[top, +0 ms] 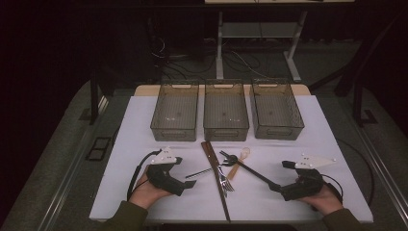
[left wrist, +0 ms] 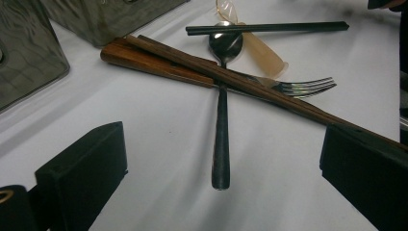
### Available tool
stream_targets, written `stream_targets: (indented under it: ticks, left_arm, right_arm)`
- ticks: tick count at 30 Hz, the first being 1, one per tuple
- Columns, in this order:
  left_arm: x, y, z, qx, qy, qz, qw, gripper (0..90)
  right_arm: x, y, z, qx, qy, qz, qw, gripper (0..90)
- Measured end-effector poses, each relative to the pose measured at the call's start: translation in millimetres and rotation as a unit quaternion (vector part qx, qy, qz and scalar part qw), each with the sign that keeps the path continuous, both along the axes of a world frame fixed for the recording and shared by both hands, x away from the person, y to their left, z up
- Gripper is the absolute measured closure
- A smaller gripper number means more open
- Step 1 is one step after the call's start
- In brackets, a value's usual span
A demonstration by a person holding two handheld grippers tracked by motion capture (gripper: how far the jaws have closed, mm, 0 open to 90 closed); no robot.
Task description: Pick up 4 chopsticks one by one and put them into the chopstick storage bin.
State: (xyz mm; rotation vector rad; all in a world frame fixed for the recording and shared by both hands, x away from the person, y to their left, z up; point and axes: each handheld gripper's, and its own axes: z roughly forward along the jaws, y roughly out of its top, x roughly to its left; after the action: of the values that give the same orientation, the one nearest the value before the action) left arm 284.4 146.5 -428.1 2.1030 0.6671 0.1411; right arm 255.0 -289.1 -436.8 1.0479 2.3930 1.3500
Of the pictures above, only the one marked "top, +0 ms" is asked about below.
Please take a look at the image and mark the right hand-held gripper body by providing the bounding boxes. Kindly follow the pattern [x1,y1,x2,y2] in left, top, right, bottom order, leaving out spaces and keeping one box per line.
[280,153,337,202]

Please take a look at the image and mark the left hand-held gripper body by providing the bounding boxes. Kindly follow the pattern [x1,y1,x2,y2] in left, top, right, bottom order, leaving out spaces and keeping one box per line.
[145,146,187,197]

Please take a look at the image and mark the black-handled metal spoon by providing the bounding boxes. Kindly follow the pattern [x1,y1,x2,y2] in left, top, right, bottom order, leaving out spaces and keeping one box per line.
[185,154,240,180]

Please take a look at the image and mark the black chopstick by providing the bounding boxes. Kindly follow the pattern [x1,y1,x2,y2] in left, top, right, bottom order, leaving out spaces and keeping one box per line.
[220,153,279,191]
[219,150,281,192]

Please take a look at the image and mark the wooden-handled clear spoon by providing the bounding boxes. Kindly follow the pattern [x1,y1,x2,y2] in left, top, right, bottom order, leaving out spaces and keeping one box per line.
[226,147,252,182]

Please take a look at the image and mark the smoky clear plastic bin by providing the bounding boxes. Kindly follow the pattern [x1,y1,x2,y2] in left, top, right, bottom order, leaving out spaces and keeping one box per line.
[249,78,305,141]
[202,79,250,142]
[149,80,200,142]

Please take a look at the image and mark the person's left hand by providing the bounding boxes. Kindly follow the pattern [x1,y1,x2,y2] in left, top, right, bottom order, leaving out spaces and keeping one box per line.
[129,167,174,210]

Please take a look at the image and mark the person's right hand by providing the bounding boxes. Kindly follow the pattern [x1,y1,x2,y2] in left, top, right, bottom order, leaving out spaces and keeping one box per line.
[297,184,344,217]

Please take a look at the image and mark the black metal stand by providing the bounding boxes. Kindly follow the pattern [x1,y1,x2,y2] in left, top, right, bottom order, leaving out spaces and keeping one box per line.
[79,65,109,126]
[351,81,379,128]

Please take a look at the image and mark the right hand-held gripper cable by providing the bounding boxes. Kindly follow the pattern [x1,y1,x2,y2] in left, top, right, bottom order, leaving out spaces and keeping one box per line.
[320,173,344,206]

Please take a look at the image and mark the thin black cable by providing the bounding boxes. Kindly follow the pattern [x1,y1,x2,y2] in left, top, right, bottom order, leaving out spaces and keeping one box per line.
[334,137,375,207]

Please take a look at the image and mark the aluminium rail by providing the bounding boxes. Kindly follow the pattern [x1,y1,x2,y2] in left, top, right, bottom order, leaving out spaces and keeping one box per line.
[38,95,110,231]
[354,124,408,227]

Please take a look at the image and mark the black floor cables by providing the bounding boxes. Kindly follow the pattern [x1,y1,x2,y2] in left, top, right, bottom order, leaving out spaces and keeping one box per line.
[150,35,268,82]

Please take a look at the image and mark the white metal desk frame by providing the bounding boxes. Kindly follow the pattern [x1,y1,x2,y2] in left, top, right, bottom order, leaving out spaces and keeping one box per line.
[216,11,303,83]

